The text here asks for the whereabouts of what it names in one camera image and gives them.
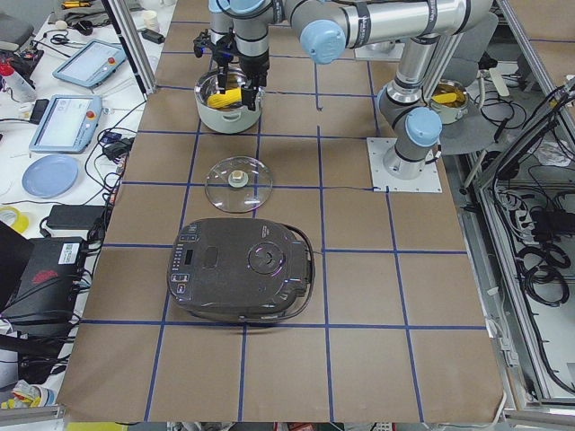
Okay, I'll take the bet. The yellow tape roll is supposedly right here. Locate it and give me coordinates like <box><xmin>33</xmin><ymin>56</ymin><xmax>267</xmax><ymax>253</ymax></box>
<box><xmin>0</xmin><ymin>206</ymin><xmax>29</xmax><ymax>233</ymax></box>

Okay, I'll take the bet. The dark brown rice cooker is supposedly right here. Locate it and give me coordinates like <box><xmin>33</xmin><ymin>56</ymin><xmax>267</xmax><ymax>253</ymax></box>
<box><xmin>167</xmin><ymin>217</ymin><xmax>315</xmax><ymax>323</ymax></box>

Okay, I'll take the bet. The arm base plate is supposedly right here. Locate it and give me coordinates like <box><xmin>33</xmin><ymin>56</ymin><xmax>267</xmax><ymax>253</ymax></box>
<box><xmin>367</xmin><ymin>137</ymin><xmax>442</xmax><ymax>193</ymax></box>
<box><xmin>354</xmin><ymin>41</ymin><xmax>405</xmax><ymax>63</ymax></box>

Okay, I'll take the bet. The yellow toy corn cob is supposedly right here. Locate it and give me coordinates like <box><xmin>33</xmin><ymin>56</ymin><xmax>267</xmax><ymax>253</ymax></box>
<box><xmin>207</xmin><ymin>87</ymin><xmax>242</xmax><ymax>109</ymax></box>

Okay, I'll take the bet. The lower blue teach pendant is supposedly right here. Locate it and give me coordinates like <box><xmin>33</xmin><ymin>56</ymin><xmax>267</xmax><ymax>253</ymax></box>
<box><xmin>29</xmin><ymin>94</ymin><xmax>102</xmax><ymax>154</ymax></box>

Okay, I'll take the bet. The glass pot lid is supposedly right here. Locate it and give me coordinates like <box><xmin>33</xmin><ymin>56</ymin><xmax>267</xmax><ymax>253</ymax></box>
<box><xmin>204</xmin><ymin>156</ymin><xmax>273</xmax><ymax>214</ymax></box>

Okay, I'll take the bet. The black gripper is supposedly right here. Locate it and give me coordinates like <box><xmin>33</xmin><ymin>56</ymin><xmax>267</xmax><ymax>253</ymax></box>
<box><xmin>210</xmin><ymin>29</ymin><xmax>270</xmax><ymax>111</ymax></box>

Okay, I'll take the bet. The white spray bottle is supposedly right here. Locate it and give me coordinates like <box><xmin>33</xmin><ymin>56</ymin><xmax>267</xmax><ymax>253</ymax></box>
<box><xmin>1</xmin><ymin>61</ymin><xmax>37</xmax><ymax>102</ymax></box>

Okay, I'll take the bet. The light blue plate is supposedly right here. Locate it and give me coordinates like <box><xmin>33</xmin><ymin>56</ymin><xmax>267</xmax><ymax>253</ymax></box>
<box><xmin>22</xmin><ymin>154</ymin><xmax>79</xmax><ymax>198</ymax></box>

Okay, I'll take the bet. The white paper cup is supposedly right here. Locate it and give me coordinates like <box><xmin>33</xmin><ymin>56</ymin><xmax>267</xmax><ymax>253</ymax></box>
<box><xmin>142</xmin><ymin>10</ymin><xmax>160</xmax><ymax>32</ymax></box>

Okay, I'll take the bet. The pale green electric pot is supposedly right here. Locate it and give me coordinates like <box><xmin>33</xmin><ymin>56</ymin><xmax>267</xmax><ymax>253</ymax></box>
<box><xmin>194</xmin><ymin>69</ymin><xmax>264</xmax><ymax>134</ymax></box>

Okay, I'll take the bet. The steel bowl with yellow items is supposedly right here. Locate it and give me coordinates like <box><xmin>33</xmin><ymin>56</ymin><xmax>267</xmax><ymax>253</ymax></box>
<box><xmin>429</xmin><ymin>80</ymin><xmax>469</xmax><ymax>125</ymax></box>

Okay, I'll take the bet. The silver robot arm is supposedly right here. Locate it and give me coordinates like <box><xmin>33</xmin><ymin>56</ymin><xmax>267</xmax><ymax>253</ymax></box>
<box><xmin>194</xmin><ymin>1</ymin><xmax>491</xmax><ymax>114</ymax></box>
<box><xmin>376</xmin><ymin>1</ymin><xmax>498</xmax><ymax>180</ymax></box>

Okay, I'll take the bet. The black power adapter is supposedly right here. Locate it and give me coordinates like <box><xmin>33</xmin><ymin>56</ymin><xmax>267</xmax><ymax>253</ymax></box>
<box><xmin>40</xmin><ymin>204</ymin><xmax>104</xmax><ymax>237</ymax></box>

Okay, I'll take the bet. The upper blue teach pendant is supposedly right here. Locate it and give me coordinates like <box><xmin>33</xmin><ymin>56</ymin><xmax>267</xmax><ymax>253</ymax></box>
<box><xmin>52</xmin><ymin>40</ymin><xmax>127</xmax><ymax>88</ymax></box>

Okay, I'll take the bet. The aluminium frame post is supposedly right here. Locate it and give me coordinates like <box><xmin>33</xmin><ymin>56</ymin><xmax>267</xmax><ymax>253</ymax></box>
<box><xmin>102</xmin><ymin>0</ymin><xmax>156</xmax><ymax>95</ymax></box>

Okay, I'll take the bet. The blue teach pendant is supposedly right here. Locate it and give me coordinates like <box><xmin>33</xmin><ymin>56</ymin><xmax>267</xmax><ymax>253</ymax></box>
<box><xmin>29</xmin><ymin>94</ymin><xmax>102</xmax><ymax>154</ymax></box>
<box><xmin>52</xmin><ymin>40</ymin><xmax>127</xmax><ymax>88</ymax></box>

